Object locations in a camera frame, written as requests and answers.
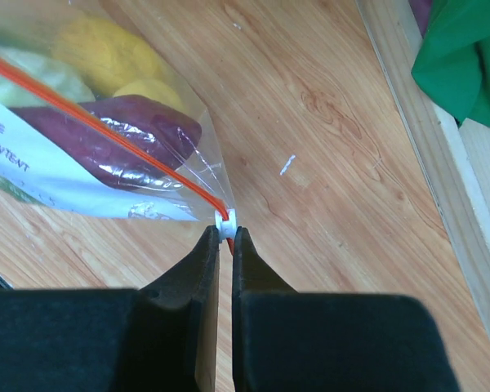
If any green shirt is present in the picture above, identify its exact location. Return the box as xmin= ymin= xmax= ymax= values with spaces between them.
xmin=412 ymin=0 xmax=490 ymax=127

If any pink shirt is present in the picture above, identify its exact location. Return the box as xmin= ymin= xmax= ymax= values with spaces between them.
xmin=408 ymin=0 xmax=433 ymax=37

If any purple sweet potato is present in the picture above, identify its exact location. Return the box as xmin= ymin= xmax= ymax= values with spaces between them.
xmin=10 ymin=94 xmax=203 ymax=191

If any clear zip top bag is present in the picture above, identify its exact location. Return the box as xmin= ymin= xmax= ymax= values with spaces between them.
xmin=0 ymin=1 xmax=237 ymax=243

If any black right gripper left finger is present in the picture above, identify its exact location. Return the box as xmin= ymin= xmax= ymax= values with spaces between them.
xmin=0 ymin=226 xmax=220 ymax=391

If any green cabbage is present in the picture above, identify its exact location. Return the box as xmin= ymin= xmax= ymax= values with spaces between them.
xmin=0 ymin=47 xmax=97 ymax=109

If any yellow apple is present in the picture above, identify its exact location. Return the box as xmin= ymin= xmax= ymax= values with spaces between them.
xmin=113 ymin=78 xmax=187 ymax=114

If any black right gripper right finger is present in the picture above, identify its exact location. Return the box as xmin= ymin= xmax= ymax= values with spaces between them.
xmin=232 ymin=228 xmax=460 ymax=391

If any yellow lemon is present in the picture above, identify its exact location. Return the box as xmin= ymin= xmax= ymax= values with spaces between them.
xmin=51 ymin=16 xmax=170 ymax=96

